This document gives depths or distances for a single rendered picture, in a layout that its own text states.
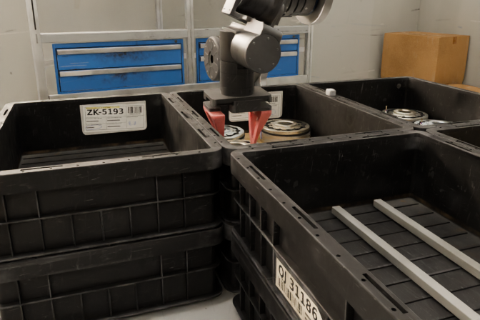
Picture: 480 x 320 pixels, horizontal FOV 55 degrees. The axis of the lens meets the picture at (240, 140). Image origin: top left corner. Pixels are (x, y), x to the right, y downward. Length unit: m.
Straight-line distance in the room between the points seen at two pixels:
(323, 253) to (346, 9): 4.07
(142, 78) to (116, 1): 0.95
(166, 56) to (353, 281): 2.48
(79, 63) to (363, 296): 2.44
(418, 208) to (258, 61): 0.31
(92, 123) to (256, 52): 0.40
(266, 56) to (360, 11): 3.83
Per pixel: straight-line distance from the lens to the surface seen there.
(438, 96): 1.12
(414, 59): 4.37
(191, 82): 2.82
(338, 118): 0.89
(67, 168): 0.56
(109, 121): 0.94
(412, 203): 0.72
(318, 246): 0.38
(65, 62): 2.66
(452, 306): 0.50
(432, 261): 0.58
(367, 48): 4.59
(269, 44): 0.68
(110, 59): 2.69
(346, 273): 0.35
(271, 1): 0.75
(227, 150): 0.60
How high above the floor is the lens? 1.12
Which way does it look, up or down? 17 degrees down
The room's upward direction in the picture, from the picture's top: straight up
